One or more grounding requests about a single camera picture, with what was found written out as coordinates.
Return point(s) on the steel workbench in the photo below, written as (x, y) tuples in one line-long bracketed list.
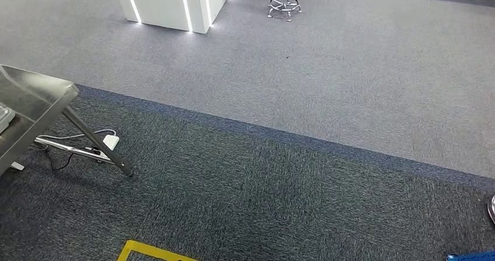
[(35, 96)]

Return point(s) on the blue metal shelf rack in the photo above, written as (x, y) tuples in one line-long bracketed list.
[(472, 257)]

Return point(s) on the white power adapter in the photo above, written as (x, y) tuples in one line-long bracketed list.
[(110, 141)]

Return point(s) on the chrome base stool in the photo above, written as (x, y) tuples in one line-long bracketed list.
[(284, 6)]

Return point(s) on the white lit counter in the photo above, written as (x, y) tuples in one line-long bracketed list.
[(162, 4)]

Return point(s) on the black capped stanchion pole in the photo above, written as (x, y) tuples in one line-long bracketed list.
[(492, 209)]

